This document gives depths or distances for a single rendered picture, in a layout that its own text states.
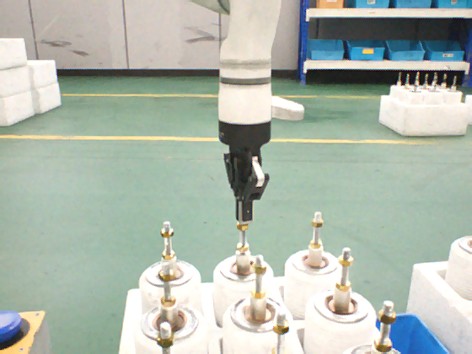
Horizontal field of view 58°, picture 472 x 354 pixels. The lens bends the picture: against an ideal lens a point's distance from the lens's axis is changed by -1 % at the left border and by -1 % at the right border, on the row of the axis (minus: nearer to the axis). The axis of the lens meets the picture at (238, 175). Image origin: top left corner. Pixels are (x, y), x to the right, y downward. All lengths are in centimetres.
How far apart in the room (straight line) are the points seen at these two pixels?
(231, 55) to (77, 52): 556
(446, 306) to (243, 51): 55
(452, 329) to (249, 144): 48
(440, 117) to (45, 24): 491
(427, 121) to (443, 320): 201
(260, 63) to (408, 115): 218
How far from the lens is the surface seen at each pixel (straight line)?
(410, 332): 90
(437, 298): 87
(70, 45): 612
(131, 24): 584
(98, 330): 102
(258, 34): 57
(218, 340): 68
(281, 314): 46
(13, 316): 53
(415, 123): 274
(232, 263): 71
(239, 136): 58
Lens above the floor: 62
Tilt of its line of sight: 19 degrees down
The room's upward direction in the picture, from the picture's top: straight up
